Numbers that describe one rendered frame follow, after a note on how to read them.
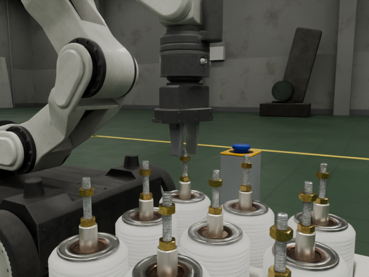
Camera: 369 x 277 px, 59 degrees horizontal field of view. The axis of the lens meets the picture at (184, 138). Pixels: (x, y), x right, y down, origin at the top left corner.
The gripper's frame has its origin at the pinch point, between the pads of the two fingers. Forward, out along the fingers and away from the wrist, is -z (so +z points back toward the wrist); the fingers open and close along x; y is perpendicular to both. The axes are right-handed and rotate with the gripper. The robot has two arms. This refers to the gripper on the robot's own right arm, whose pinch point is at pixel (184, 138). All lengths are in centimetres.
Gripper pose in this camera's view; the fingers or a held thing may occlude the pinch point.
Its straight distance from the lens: 59.8
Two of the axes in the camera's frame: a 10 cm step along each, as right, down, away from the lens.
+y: 6.9, 1.0, -7.2
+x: -7.2, 0.9, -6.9
